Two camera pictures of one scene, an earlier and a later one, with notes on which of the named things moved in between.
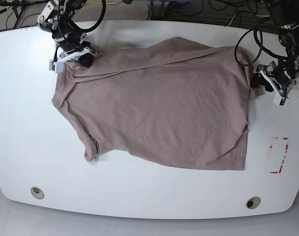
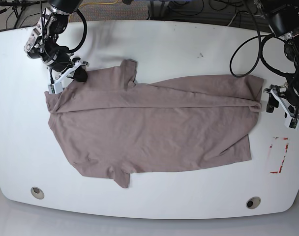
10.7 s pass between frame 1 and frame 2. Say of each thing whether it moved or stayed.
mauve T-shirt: moved
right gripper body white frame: moved
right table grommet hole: stayed
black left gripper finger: moved
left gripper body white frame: moved
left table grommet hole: stayed
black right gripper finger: moved
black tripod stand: stayed
